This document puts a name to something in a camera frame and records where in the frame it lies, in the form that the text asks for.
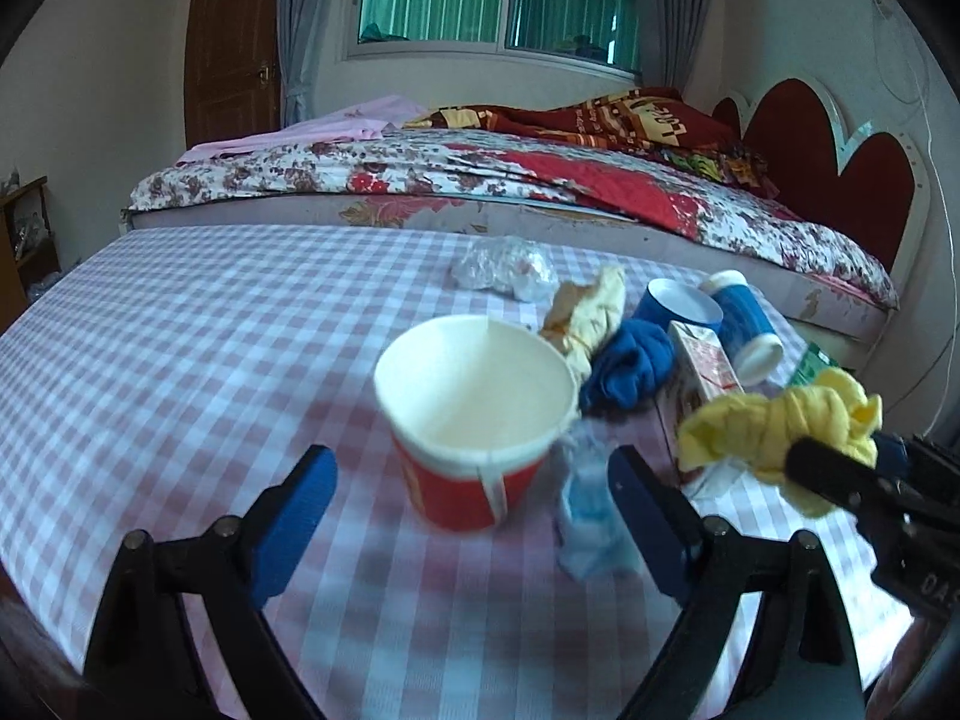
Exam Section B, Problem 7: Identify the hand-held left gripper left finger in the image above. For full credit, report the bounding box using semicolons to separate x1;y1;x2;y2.
82;444;338;720

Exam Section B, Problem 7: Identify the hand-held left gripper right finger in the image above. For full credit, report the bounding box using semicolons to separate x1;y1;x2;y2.
606;444;867;720

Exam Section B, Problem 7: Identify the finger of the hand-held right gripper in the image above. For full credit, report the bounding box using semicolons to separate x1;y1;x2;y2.
872;433;960;486
784;437;895;520

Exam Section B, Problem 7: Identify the yellow knotted cloth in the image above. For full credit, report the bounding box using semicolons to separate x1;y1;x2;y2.
677;369;884;518

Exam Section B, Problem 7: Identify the blue knotted cloth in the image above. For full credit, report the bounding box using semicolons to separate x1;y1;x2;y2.
579;319;676;413

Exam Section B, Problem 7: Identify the red paper bowl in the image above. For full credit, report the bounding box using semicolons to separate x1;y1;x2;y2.
373;315;580;533

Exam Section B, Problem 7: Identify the tall blue paper cup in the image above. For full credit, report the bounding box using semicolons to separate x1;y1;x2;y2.
699;270;785;383

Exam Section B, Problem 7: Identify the light blue plastic wrapper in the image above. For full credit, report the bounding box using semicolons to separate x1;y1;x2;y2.
553;420;646;582

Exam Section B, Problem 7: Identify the green carton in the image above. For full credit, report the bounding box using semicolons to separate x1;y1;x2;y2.
787;341;845;391

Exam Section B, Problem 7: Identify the red and white carton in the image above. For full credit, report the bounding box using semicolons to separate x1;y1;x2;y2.
656;321;747;500

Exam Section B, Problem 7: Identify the beige crumpled wrapper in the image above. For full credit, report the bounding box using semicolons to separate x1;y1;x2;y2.
540;266;627;383

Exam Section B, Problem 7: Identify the small blue paper cup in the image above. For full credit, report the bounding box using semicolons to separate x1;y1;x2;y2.
632;277;725;342

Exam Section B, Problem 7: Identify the pink checkered tablecloth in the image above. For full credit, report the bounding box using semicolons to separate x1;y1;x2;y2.
0;225;923;720

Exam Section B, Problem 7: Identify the crumpled clear plastic wrap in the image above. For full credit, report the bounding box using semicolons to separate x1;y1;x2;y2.
450;235;560;302

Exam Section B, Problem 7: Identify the red heart-shaped headboard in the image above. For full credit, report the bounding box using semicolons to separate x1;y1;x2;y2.
709;77;935;278

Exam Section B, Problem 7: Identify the wooden shelf unit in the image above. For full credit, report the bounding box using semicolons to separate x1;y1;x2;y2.
0;176;61;331

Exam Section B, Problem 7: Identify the floral quilt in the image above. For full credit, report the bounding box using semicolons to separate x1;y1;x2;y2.
127;127;901;308

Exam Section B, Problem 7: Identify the pink bed sheet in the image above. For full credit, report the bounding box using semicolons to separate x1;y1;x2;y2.
176;95;428;166

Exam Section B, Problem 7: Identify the red printed blanket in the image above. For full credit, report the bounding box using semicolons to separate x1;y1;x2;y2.
405;86;773;200

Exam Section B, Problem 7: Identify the brown wooden door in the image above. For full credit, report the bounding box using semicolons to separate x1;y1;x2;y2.
184;0;286;151

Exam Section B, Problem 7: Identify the grey curtain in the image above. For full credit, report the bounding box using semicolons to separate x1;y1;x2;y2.
630;0;725;102
277;0;368;128

